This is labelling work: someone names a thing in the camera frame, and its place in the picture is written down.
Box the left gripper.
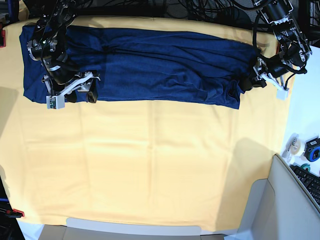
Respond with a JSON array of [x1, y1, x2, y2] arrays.
[[240, 57, 285, 92]]

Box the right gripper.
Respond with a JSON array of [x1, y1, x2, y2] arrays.
[[42, 71, 100, 103]]

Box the blue long-sleeve shirt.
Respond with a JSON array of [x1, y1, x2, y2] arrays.
[[19, 24, 262, 111]]

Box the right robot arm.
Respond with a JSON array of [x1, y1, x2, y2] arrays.
[[27, 0, 100, 109]]

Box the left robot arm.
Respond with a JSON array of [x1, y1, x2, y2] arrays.
[[239, 0, 312, 98]]

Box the clear tape roll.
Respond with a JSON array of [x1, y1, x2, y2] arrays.
[[281, 133, 306, 161]]

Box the blue tape measure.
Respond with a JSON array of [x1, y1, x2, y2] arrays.
[[304, 137, 320, 162]]

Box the green tape roll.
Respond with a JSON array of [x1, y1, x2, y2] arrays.
[[300, 163, 311, 172]]

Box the red clamp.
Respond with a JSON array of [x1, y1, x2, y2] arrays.
[[0, 208, 25, 219], [0, 23, 6, 48]]

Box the yellow table cloth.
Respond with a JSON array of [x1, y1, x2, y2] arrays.
[[0, 22, 290, 232]]

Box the black keyboard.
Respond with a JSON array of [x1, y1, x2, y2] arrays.
[[289, 165, 320, 210]]

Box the white partition panel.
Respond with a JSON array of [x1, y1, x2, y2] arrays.
[[235, 154, 320, 240]]

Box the red clamp lower left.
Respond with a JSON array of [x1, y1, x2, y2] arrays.
[[0, 208, 25, 219]]

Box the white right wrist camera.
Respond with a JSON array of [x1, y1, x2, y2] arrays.
[[46, 95, 65, 110]]

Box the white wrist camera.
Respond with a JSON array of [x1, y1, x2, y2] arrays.
[[46, 95, 65, 110], [276, 88, 289, 101]]

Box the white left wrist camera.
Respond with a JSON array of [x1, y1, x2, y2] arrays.
[[276, 88, 289, 101]]

